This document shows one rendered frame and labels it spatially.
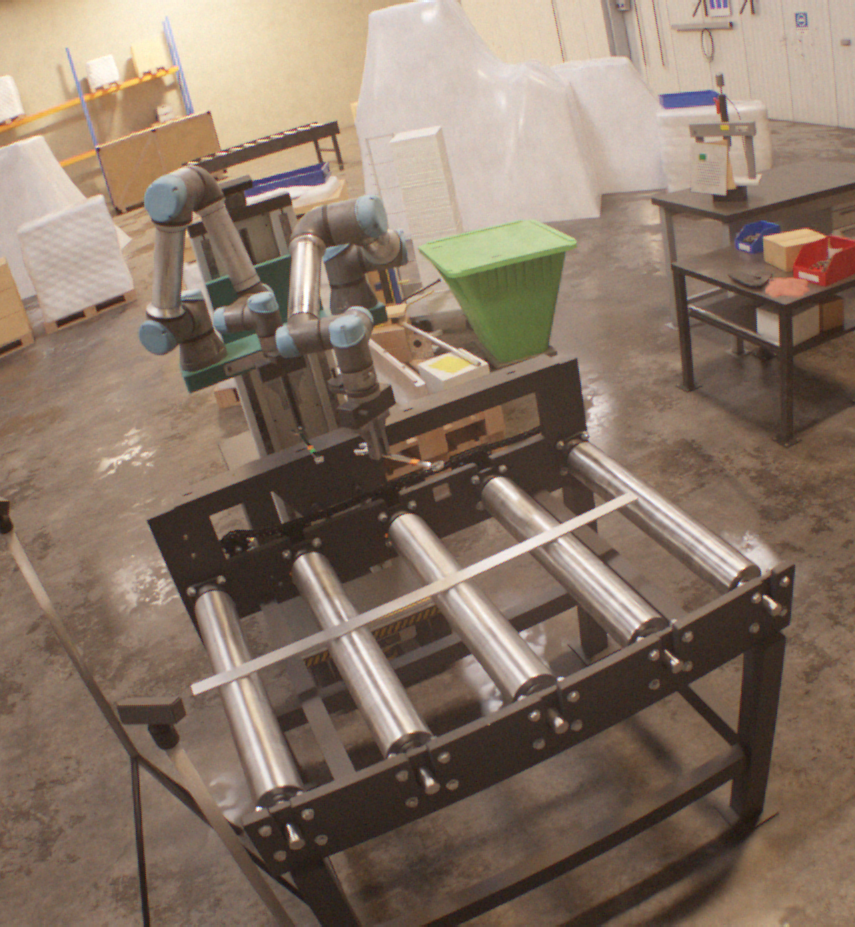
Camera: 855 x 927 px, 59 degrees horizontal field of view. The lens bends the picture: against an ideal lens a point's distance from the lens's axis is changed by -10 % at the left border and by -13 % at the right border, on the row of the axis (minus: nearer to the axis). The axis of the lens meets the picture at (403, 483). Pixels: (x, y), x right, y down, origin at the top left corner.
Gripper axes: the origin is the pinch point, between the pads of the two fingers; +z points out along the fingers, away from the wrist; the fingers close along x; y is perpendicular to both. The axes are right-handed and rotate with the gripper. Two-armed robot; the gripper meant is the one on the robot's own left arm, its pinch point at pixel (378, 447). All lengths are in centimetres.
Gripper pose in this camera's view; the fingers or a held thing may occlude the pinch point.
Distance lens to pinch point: 192.3
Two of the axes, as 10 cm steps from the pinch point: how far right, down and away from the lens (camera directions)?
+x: 6.5, -5.0, 5.7
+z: 2.2, 8.4, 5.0
